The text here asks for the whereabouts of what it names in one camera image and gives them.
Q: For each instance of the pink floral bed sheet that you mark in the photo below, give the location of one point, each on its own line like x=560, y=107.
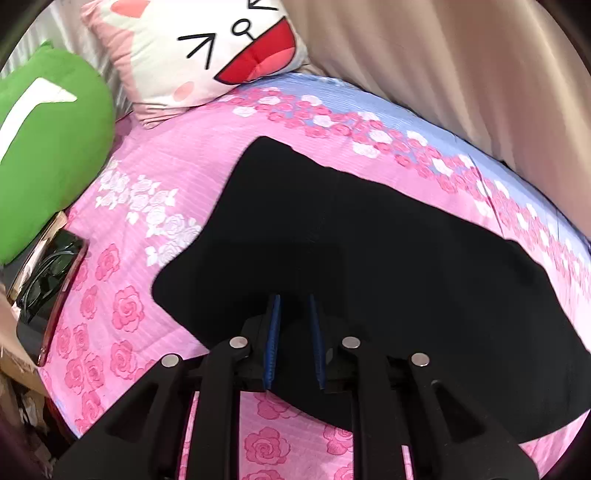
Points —
x=184, y=152

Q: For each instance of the grey satin cloth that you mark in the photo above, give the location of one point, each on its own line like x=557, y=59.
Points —
x=69, y=32

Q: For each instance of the beige curtain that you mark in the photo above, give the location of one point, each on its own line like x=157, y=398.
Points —
x=438, y=69

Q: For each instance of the black pants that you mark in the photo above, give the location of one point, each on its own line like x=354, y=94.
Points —
x=369, y=230

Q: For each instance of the green plush pillow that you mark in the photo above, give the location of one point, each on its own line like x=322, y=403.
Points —
x=51, y=152

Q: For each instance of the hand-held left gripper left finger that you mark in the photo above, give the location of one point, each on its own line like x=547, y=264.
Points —
x=272, y=344

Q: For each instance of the white cat face pillow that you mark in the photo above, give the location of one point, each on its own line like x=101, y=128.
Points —
x=161, y=55

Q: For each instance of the cardboard box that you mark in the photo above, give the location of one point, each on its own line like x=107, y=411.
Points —
x=14, y=341

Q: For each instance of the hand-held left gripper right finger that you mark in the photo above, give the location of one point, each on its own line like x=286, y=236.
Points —
x=318, y=344

